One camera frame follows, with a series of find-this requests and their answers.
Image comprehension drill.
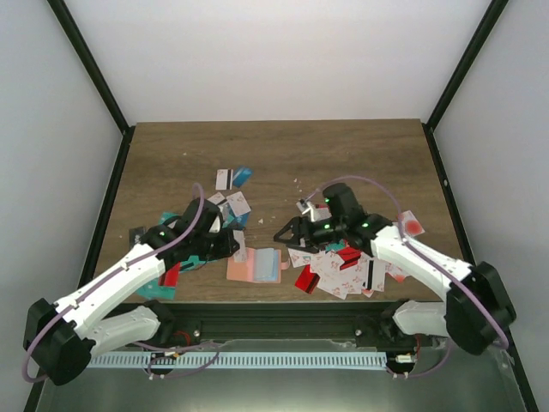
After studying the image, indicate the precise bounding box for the red card with stripe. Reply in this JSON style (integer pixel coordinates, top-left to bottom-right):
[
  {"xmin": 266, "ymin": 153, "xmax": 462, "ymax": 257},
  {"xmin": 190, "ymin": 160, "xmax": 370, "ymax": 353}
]
[{"xmin": 294, "ymin": 265, "xmax": 320, "ymax": 294}]

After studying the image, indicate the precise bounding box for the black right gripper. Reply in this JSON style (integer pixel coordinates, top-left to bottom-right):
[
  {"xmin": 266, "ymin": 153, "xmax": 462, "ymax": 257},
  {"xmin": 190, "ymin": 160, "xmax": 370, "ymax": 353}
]
[{"xmin": 274, "ymin": 215, "xmax": 346, "ymax": 255}]

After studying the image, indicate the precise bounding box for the white red corner card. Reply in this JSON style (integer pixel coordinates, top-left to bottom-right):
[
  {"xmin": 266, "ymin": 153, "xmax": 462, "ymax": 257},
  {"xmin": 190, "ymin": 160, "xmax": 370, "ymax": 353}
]
[{"xmin": 399, "ymin": 210, "xmax": 425, "ymax": 237}]

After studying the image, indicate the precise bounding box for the black membership card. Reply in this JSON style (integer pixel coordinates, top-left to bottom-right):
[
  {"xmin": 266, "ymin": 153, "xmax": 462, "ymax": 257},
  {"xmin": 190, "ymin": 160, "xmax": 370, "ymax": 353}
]
[{"xmin": 129, "ymin": 227, "xmax": 147, "ymax": 248}]

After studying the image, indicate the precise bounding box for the white card with stripe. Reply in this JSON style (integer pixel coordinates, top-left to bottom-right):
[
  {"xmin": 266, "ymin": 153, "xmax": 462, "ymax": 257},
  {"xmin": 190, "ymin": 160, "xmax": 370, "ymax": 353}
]
[{"xmin": 215, "ymin": 169, "xmax": 233, "ymax": 191}]

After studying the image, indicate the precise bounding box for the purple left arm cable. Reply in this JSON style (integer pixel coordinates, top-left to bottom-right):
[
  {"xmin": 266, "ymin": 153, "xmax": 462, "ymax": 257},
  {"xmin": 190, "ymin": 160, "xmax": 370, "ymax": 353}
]
[{"xmin": 21, "ymin": 183, "xmax": 222, "ymax": 384}]

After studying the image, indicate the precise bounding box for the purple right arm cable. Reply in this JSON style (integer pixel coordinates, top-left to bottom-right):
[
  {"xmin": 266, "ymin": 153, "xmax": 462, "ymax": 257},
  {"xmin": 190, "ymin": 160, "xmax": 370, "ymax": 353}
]
[{"xmin": 306, "ymin": 174, "xmax": 510, "ymax": 379}]

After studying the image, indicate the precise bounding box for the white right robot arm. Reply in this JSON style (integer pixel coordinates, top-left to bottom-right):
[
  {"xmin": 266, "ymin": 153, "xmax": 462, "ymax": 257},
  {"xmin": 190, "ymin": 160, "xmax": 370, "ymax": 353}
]
[{"xmin": 274, "ymin": 179, "xmax": 516, "ymax": 355}]

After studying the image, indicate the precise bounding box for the white floral VIP card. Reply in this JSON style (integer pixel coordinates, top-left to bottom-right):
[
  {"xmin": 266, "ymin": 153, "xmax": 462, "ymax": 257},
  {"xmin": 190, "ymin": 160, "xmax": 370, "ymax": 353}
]
[{"xmin": 287, "ymin": 248, "xmax": 317, "ymax": 268}]

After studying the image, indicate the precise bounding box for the blue card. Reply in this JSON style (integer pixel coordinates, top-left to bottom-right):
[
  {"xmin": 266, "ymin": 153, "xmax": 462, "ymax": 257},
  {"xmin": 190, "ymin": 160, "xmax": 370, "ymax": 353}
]
[{"xmin": 232, "ymin": 167, "xmax": 253, "ymax": 188}]

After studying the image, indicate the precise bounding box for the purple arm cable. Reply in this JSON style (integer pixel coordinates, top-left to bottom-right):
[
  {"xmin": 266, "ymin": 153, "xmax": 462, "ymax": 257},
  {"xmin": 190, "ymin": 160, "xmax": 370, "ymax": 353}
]
[
  {"xmin": 306, "ymin": 174, "xmax": 510, "ymax": 379},
  {"xmin": 21, "ymin": 183, "xmax": 222, "ymax": 384}
]

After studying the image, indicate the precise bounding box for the pink leather card holder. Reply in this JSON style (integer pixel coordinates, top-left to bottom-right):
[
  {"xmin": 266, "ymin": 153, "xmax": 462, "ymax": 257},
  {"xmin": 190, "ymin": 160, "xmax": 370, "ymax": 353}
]
[{"xmin": 226, "ymin": 248, "xmax": 291, "ymax": 284}]

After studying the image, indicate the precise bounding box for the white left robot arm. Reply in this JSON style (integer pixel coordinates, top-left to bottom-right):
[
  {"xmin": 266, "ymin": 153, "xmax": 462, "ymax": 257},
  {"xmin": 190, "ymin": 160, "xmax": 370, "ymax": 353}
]
[{"xmin": 23, "ymin": 198, "xmax": 239, "ymax": 385}]

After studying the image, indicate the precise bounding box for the light blue slotted rail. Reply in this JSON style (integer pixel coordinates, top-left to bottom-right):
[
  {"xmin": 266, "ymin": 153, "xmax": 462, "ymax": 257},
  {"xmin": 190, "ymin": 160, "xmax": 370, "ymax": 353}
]
[{"xmin": 88, "ymin": 351, "xmax": 387, "ymax": 371}]

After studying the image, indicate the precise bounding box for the teal card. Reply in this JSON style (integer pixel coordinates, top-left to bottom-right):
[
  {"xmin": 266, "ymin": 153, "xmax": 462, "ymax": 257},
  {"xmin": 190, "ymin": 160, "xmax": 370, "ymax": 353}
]
[{"xmin": 135, "ymin": 280, "xmax": 176, "ymax": 300}]

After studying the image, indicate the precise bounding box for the black aluminium frame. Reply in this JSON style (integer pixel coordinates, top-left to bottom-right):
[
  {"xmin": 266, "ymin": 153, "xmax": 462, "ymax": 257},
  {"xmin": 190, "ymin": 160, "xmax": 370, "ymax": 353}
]
[{"xmin": 23, "ymin": 0, "xmax": 540, "ymax": 412}]

